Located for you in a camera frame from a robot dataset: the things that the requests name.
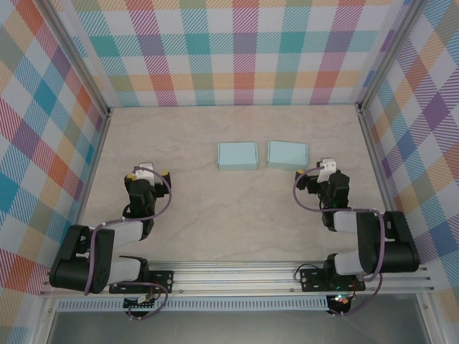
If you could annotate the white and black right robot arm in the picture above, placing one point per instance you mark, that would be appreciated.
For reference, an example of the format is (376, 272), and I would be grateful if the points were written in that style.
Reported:
(344, 222)

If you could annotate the aluminium corner post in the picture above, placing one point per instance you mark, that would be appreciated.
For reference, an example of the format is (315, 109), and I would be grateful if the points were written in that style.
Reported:
(384, 53)
(84, 59)

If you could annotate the small circuit board with LED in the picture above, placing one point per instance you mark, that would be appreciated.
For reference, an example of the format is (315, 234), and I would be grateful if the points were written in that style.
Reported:
(342, 301)

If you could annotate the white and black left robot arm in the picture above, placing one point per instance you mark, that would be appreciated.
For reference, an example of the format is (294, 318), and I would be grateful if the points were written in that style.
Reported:
(122, 233)

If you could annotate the aluminium side rail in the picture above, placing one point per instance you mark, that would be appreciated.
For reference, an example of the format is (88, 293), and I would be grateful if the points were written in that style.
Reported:
(89, 186)
(370, 143)

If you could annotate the light teal paper box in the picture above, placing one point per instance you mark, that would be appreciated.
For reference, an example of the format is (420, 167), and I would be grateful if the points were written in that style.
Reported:
(236, 156)
(287, 154)

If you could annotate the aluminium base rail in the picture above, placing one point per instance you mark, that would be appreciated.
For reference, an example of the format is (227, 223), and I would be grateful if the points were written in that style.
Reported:
(233, 277)

